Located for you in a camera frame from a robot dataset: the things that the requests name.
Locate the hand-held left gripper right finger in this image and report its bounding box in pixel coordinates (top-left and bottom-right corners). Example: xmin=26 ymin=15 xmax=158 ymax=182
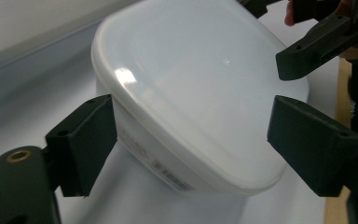
xmin=267 ymin=95 xmax=358 ymax=198

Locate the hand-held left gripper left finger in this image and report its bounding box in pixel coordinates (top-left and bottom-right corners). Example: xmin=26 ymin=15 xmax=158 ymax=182
xmin=45 ymin=94 xmax=118 ymax=198

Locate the white plastic container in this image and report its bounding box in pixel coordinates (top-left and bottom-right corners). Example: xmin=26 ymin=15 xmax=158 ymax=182
xmin=90 ymin=0 xmax=310 ymax=197

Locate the wooden table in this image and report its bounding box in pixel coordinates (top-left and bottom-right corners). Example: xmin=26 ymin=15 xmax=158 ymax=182
xmin=324 ymin=56 xmax=354 ymax=224

